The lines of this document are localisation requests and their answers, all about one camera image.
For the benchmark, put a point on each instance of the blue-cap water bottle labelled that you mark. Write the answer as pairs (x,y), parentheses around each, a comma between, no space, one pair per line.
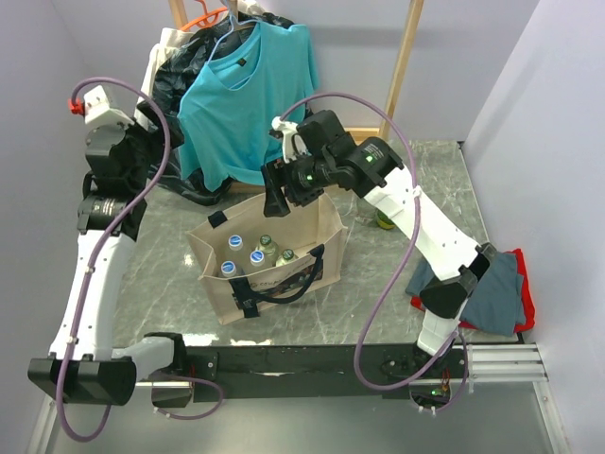
(229,269)

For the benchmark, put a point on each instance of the aluminium extrusion rail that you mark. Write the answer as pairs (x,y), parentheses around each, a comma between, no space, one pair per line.
(506,363)

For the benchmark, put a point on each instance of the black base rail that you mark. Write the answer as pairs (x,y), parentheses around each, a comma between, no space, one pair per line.
(278,371)

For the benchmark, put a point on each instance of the dark leaf-print shirt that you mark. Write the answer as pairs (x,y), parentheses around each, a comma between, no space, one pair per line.
(179,72)

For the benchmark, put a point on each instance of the orange clothes hanger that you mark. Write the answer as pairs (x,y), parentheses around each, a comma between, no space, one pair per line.
(199,14)

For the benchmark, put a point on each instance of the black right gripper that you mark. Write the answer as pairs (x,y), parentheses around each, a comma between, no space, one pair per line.
(278,173)

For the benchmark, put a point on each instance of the chang soda bottle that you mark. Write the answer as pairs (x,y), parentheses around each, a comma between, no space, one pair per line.
(286,257)
(268,246)

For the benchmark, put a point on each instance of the blue-cap water bottle rear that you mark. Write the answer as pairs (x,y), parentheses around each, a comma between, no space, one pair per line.
(237,246)

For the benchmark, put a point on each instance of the cream hanging garment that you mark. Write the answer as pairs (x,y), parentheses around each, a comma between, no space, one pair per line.
(171,40)

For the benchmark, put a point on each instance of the wooden clothes rack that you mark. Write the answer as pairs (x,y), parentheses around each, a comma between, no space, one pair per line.
(413,17)

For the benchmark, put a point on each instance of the Chang soda bottle front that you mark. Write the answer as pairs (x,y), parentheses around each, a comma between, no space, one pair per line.
(286,257)

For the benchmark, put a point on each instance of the folded grey-blue garment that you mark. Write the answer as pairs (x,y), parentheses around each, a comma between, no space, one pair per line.
(501,298)

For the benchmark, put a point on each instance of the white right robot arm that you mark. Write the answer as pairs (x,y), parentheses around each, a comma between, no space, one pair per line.
(457,261)

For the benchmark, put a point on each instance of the turquoise t-shirt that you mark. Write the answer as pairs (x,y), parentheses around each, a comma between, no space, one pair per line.
(225,116)

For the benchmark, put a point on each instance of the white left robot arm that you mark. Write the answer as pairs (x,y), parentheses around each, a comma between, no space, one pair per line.
(82,366)

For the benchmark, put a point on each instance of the folded red garment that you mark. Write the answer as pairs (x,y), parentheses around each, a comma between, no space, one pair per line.
(527,288)

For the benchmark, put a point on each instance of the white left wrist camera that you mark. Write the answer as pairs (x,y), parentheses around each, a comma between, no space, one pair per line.
(97,109)

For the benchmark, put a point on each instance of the light blue clothes hanger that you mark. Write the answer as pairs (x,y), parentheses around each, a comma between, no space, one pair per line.
(232,39)

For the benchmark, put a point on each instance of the green Perrier lemon bottle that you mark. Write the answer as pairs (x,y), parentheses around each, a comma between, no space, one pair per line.
(383,221)

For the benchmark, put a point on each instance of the cream canvas tote bag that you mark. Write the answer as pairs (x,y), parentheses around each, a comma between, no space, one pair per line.
(315,234)

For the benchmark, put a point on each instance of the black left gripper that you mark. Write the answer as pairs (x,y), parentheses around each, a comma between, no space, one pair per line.
(156,138)

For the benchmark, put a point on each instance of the blue-cap water bottle front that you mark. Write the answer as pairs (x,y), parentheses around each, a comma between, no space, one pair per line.
(258,261)

